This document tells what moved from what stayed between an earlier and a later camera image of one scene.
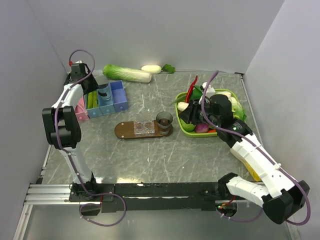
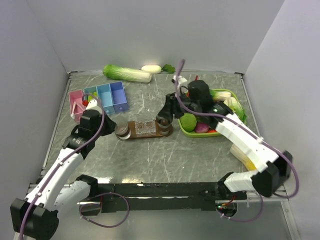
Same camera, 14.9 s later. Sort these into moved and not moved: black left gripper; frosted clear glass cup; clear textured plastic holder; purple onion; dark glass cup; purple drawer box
Moved: frosted clear glass cup; black left gripper
Not moved: dark glass cup; clear textured plastic holder; purple onion; purple drawer box
